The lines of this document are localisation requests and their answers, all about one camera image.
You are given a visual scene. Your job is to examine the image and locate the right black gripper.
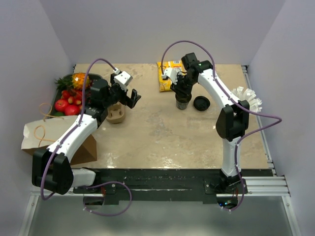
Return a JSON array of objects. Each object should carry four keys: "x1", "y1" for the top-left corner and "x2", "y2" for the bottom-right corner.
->
[{"x1": 170, "y1": 74, "x2": 196, "y2": 99}]

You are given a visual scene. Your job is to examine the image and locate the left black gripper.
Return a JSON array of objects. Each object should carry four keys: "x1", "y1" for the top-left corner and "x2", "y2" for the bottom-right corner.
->
[{"x1": 104, "y1": 74, "x2": 141, "y2": 108}]

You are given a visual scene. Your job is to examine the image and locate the dark coffee cup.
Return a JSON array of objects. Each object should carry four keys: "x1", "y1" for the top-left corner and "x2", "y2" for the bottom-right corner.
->
[{"x1": 175, "y1": 94, "x2": 192, "y2": 110}]

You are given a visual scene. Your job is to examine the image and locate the black cup lid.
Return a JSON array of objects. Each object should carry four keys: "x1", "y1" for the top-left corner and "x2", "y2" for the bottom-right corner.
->
[{"x1": 193, "y1": 96, "x2": 211, "y2": 112}]

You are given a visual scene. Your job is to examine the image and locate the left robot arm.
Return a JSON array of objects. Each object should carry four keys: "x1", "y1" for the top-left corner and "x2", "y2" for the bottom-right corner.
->
[{"x1": 32, "y1": 71, "x2": 141, "y2": 195}]

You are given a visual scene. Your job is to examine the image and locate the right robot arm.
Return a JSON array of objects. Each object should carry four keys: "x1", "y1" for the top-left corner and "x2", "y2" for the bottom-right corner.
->
[{"x1": 163, "y1": 53, "x2": 250, "y2": 193}]

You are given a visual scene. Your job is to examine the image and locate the yellow snack bag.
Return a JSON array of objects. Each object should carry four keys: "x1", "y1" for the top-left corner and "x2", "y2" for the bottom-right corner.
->
[{"x1": 157, "y1": 60, "x2": 186, "y2": 92}]

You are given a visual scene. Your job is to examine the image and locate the cardboard cup carrier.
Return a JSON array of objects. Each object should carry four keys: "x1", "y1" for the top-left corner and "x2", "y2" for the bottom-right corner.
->
[{"x1": 106, "y1": 102, "x2": 126, "y2": 124}]

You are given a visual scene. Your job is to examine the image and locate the orange toy pineapple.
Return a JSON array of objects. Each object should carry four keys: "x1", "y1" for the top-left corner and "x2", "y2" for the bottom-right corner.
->
[{"x1": 71, "y1": 73, "x2": 90, "y2": 90}]

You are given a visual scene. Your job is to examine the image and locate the small red fruits cluster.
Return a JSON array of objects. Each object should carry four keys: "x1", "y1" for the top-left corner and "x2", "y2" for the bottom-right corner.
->
[{"x1": 61, "y1": 89, "x2": 82, "y2": 106}]

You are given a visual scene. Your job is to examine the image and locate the red apple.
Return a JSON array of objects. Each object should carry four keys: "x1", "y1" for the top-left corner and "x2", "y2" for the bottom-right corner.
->
[
  {"x1": 54, "y1": 99, "x2": 69, "y2": 113},
  {"x1": 64, "y1": 105, "x2": 81, "y2": 116}
]

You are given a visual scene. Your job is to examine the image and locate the green lime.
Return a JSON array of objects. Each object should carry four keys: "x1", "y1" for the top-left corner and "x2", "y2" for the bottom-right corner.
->
[{"x1": 53, "y1": 112, "x2": 64, "y2": 117}]

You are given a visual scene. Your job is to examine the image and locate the brown paper bag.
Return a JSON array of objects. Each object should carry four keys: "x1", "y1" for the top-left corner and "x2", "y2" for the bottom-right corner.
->
[{"x1": 21, "y1": 103, "x2": 97, "y2": 165}]

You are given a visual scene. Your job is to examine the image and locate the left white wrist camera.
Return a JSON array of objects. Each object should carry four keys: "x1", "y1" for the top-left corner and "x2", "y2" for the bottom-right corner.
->
[{"x1": 114, "y1": 71, "x2": 133, "y2": 91}]

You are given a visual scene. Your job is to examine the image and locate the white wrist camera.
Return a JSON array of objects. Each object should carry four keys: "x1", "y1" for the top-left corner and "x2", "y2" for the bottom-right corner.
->
[
  {"x1": 161, "y1": 67, "x2": 183, "y2": 85},
  {"x1": 114, "y1": 71, "x2": 133, "y2": 91}
]

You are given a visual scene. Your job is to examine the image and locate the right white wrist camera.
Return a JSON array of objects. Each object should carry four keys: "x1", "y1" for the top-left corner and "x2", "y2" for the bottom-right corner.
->
[{"x1": 161, "y1": 67, "x2": 183, "y2": 85}]

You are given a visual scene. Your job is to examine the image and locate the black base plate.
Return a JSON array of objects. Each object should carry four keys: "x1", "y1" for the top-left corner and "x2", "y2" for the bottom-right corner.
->
[{"x1": 73, "y1": 169, "x2": 272, "y2": 205}]

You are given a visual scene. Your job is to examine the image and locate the aluminium frame rail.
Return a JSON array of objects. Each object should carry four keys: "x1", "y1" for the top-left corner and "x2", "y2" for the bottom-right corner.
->
[{"x1": 31, "y1": 175, "x2": 292, "y2": 197}]

